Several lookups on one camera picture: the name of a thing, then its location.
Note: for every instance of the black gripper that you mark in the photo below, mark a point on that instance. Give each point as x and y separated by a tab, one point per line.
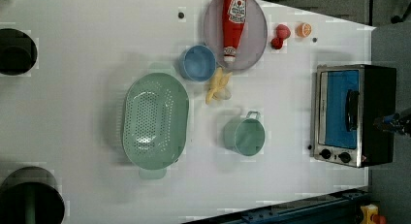
389	123

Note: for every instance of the black oven door handle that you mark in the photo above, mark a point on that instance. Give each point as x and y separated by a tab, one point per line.
351	110

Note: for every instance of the black toaster oven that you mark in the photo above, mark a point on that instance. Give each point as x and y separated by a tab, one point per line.
376	100

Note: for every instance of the blue glass oven door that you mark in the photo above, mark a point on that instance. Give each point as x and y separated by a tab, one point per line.
333	87

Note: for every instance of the yellow red toy object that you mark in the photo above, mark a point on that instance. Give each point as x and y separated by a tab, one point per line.
371	215

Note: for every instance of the black office chair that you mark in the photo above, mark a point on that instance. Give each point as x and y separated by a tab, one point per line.
402	12

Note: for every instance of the orange slice toy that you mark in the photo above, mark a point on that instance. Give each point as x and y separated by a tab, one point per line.
304	30

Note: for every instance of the red green strawberry toy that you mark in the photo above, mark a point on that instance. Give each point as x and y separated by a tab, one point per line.
282	31

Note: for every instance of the grey round plate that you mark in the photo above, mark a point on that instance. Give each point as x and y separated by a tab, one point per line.
253	39

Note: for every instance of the yellow toy banana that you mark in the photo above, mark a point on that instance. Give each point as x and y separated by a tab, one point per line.
218	86

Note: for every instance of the red ketchup bottle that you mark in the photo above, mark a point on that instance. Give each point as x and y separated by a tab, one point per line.
233	20

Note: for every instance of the blue bowl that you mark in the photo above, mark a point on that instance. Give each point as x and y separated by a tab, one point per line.
197	63

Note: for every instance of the green perforated colander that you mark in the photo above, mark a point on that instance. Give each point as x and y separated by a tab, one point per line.
155	118

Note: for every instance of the black cylinder cup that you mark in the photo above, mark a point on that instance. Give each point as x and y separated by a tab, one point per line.
29	196

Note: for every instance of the dark blue frame rail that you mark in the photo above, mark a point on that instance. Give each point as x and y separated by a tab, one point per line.
336	208

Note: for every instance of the green cup with handle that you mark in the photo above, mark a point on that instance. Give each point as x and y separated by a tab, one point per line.
245	135

